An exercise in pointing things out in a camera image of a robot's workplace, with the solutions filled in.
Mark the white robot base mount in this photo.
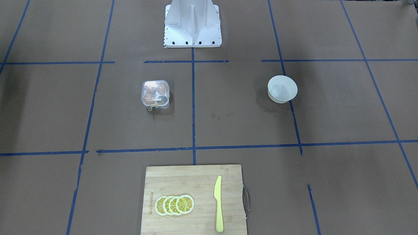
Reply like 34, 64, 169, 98
163, 0, 222, 48

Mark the clear plastic egg box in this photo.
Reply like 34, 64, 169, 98
141, 80, 170, 112

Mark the yellow plastic knife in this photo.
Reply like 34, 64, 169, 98
214, 175, 224, 233

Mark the white bowl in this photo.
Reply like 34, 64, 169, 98
267, 75, 298, 104

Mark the bamboo cutting board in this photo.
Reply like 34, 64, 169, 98
140, 164, 248, 235

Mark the lemon slice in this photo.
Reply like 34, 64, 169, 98
177, 194, 195, 214
163, 195, 174, 215
155, 196, 167, 216
169, 196, 181, 215

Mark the brown egg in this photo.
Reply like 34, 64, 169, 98
144, 85, 156, 95
143, 93, 156, 106
157, 83, 168, 96

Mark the brown egg front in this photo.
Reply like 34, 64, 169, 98
143, 93, 156, 106

